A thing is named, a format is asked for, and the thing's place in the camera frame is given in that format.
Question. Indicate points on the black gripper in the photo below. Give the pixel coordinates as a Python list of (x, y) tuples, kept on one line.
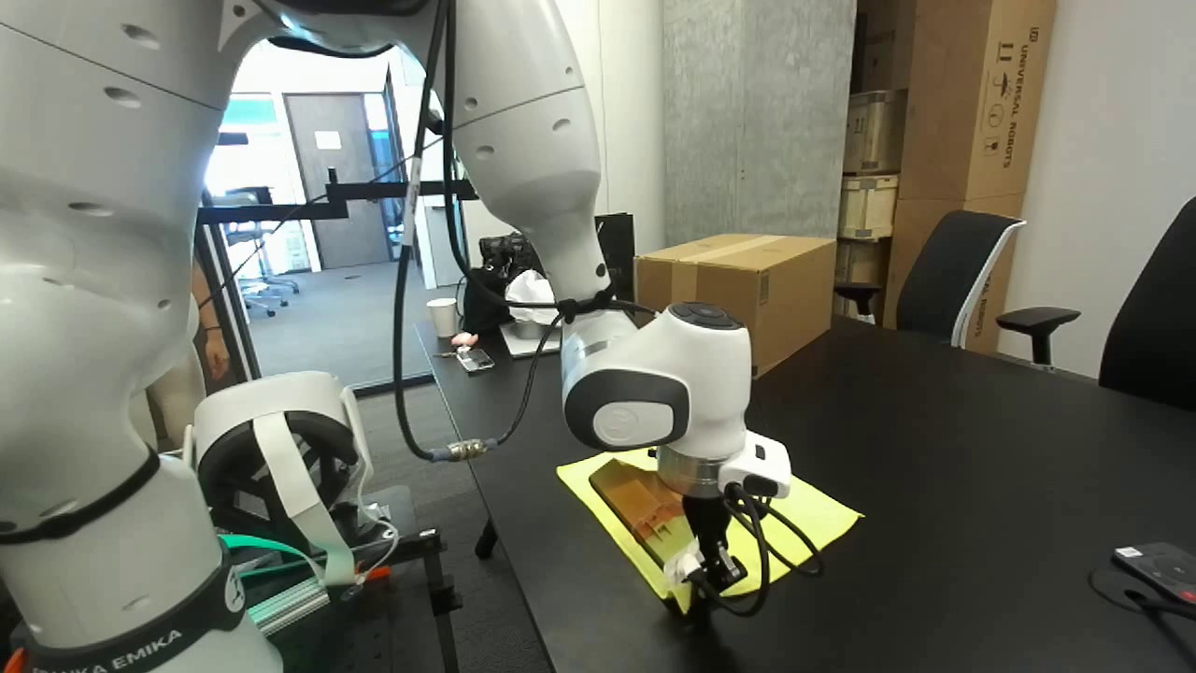
[(707, 518)]

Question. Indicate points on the yellow towel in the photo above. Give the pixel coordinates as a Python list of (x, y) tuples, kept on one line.
[(824, 518)]

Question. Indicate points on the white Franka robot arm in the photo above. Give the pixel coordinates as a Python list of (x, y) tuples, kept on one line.
[(86, 250)]

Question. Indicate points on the small cardboard box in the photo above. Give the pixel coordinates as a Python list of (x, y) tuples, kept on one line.
[(750, 294)]

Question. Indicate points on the black metal stand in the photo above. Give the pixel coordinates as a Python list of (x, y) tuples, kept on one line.
[(435, 586)]

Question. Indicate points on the small pink white object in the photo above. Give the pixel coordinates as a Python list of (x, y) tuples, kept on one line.
[(471, 353)]

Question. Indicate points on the black white-framed office chair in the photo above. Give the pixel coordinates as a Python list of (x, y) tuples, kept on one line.
[(955, 273)]

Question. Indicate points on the black round pad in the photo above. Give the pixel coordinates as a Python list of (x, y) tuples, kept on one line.
[(1110, 589)]

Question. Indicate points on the white shelf box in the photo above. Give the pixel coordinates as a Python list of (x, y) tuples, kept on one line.
[(870, 207)]

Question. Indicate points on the black smartphone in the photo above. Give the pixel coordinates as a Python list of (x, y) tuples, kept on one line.
[(1165, 567)]

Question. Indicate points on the brown shelf box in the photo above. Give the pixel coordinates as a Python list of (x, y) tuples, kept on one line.
[(874, 134)]

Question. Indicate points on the white VR headset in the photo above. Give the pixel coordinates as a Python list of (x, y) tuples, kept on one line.
[(268, 407)]

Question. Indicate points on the tall cardboard box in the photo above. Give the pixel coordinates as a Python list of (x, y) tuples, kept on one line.
[(986, 98)]

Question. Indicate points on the person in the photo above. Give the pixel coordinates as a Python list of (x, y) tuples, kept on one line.
[(211, 338)]

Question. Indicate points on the tan wrist camera mount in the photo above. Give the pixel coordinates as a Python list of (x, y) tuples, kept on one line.
[(629, 500)]

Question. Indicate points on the black horizontal mount bar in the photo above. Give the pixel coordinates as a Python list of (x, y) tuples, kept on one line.
[(376, 192)]

